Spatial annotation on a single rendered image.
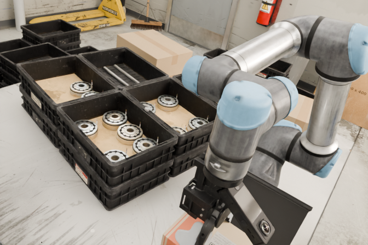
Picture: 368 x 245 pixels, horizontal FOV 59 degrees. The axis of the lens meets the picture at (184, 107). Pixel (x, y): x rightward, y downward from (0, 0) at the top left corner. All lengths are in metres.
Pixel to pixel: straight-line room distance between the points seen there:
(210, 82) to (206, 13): 4.03
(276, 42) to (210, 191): 0.39
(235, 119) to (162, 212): 0.84
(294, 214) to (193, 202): 0.54
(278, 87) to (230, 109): 0.13
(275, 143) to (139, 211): 0.55
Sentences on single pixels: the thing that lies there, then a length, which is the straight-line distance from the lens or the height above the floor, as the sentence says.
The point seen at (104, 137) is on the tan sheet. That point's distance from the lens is 1.34.
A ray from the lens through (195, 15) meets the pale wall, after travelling 4.73.
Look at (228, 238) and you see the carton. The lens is 0.70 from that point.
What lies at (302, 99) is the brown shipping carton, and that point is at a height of 0.86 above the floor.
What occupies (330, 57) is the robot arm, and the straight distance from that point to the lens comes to 0.90.
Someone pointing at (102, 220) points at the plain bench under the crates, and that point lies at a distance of 1.22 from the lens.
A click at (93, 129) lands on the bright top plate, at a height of 0.86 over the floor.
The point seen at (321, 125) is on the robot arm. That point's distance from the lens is 1.04.
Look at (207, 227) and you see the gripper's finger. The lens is 0.60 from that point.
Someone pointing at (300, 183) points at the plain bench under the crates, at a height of 0.70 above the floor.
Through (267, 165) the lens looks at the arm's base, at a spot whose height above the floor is 0.98.
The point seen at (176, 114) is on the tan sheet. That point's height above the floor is 0.83.
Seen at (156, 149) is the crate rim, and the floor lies 0.92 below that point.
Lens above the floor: 1.66
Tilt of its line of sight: 32 degrees down
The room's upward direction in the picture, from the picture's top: 12 degrees clockwise
